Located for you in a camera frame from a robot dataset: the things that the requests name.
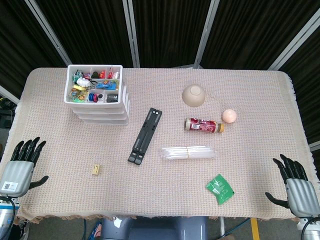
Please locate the beige woven tablecloth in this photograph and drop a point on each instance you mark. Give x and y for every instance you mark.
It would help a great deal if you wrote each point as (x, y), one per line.
(160, 180)

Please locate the red and pink packet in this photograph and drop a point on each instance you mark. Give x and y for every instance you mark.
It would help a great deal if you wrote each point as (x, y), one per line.
(111, 74)

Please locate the bundle of clear straws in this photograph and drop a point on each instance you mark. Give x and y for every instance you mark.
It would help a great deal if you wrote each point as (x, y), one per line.
(187, 153)

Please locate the small yellow eraser block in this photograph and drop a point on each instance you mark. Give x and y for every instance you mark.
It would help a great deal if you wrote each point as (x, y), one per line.
(96, 169)

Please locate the green foil packet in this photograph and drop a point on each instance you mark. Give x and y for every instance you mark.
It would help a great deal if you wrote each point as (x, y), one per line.
(220, 188)

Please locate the blue and red spools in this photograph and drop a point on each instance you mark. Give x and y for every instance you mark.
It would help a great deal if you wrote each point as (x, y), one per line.
(92, 97)

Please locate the black and white disc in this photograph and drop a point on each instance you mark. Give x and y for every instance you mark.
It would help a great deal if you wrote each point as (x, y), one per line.
(100, 97)

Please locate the black round trinket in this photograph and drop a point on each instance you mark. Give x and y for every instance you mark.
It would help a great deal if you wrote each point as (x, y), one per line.
(95, 74)

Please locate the white drawer organizer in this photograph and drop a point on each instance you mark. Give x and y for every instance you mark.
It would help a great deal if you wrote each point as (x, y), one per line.
(67, 100)

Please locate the grey metal screen post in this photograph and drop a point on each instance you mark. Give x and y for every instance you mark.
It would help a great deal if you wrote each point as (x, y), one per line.
(132, 35)
(50, 35)
(206, 35)
(8, 94)
(295, 42)

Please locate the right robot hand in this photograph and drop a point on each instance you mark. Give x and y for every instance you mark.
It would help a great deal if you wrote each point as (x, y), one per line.
(301, 195)

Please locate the small white figure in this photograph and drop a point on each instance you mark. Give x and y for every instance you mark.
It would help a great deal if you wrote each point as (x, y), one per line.
(82, 81)

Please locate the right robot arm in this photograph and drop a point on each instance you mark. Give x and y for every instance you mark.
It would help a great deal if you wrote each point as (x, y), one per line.
(313, 231)

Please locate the black plastic part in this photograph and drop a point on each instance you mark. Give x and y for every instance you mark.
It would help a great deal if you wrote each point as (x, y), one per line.
(112, 98)

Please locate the blue printed package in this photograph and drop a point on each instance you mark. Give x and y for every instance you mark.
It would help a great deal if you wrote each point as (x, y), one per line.
(96, 231)

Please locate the black folding laptop stand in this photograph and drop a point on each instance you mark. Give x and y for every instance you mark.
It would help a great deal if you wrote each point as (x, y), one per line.
(145, 136)

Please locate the black pleated curtain panel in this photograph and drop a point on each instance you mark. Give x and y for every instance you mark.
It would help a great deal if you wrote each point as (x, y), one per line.
(307, 80)
(170, 30)
(95, 30)
(255, 30)
(15, 45)

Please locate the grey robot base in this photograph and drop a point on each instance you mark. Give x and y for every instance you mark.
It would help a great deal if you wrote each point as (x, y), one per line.
(150, 228)

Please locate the blue plastic trinket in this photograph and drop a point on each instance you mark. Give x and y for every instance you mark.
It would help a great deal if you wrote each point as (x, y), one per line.
(107, 85)

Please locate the red label drink bottle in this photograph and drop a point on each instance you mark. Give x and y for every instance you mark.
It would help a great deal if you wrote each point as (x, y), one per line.
(202, 125)

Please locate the colourful candy packets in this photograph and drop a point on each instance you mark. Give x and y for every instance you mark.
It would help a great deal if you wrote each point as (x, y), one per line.
(77, 96)

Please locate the beige upturned bowl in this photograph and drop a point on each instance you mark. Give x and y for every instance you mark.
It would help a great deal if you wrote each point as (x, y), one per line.
(193, 96)

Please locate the clear plastic drawer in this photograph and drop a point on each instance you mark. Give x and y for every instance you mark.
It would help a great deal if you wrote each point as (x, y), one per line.
(102, 116)
(100, 110)
(105, 122)

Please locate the peach coloured ball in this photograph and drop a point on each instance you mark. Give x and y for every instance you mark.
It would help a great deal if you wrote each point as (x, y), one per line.
(229, 116)

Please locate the yellow plastic trinket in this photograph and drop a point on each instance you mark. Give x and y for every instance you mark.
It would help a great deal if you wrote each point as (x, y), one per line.
(78, 88)

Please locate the green trinket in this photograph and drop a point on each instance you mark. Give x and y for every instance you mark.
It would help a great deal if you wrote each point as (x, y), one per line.
(77, 75)

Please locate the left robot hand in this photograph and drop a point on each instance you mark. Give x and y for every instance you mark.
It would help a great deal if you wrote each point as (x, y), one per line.
(17, 172)

